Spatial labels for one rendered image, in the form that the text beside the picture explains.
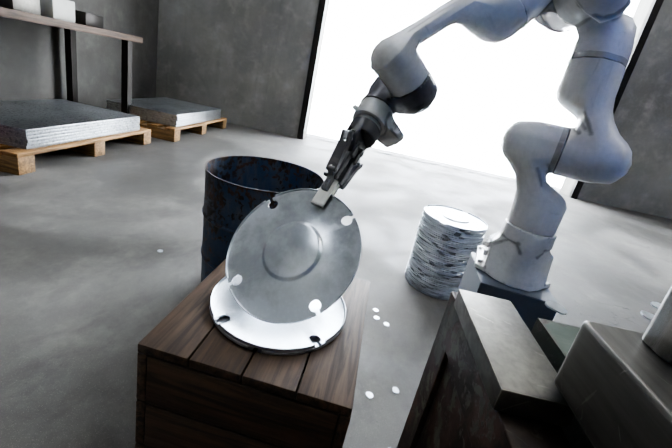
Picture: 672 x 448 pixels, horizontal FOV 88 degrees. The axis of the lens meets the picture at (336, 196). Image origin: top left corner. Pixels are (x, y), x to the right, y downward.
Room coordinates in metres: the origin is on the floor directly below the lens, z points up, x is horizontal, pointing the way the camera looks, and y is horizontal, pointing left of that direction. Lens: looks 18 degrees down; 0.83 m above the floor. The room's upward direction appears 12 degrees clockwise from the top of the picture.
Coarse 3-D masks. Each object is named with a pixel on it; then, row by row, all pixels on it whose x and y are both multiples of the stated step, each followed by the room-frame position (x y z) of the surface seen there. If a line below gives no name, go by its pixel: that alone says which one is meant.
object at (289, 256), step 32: (288, 192) 0.75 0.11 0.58; (256, 224) 0.70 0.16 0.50; (288, 224) 0.68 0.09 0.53; (320, 224) 0.67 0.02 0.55; (352, 224) 0.66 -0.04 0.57; (256, 256) 0.64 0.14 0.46; (288, 256) 0.62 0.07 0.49; (320, 256) 0.62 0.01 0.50; (352, 256) 0.61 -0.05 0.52; (256, 288) 0.59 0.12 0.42; (288, 288) 0.58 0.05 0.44; (320, 288) 0.57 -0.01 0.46; (288, 320) 0.53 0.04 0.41
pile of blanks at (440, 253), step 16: (432, 224) 1.45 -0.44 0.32; (416, 240) 1.55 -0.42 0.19; (432, 240) 1.43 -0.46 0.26; (448, 240) 1.40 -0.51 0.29; (464, 240) 1.40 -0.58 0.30; (480, 240) 1.44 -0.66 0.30; (416, 256) 1.48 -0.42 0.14; (432, 256) 1.42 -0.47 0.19; (448, 256) 1.40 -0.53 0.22; (464, 256) 1.40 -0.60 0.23; (416, 272) 1.46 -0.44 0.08; (432, 272) 1.41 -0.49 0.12; (448, 272) 1.40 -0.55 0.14; (416, 288) 1.44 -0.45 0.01; (432, 288) 1.40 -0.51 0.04; (448, 288) 1.40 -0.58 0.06
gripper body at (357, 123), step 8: (352, 120) 0.84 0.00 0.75; (360, 120) 0.82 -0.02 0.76; (368, 120) 0.82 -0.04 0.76; (352, 128) 0.80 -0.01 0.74; (360, 128) 0.80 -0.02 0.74; (368, 128) 0.80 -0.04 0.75; (376, 128) 0.82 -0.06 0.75; (360, 136) 0.80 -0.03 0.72; (368, 136) 0.81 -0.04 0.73; (376, 136) 0.82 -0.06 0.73; (352, 144) 0.78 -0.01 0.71; (368, 144) 0.83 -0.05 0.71
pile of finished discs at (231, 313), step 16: (224, 288) 0.65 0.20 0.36; (224, 304) 0.60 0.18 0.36; (320, 304) 0.67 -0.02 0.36; (336, 304) 0.68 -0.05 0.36; (224, 320) 0.56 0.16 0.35; (240, 320) 0.56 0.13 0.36; (256, 320) 0.57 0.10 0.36; (320, 320) 0.61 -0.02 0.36; (336, 320) 0.62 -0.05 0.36; (240, 336) 0.52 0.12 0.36; (256, 336) 0.53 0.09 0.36; (272, 336) 0.54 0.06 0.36; (288, 336) 0.55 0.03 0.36; (304, 336) 0.56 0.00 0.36; (320, 336) 0.57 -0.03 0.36; (336, 336) 0.58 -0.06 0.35; (272, 352) 0.50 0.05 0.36; (288, 352) 0.51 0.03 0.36; (304, 352) 0.52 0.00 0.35
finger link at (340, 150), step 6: (342, 132) 0.77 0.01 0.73; (348, 132) 0.76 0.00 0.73; (342, 138) 0.76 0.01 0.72; (348, 138) 0.76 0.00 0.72; (342, 144) 0.75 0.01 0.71; (348, 144) 0.75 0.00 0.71; (336, 150) 0.75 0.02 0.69; (342, 150) 0.74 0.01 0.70; (336, 156) 0.74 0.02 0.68; (342, 156) 0.74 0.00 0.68; (330, 162) 0.73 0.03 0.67; (336, 162) 0.73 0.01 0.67; (336, 168) 0.72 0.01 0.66
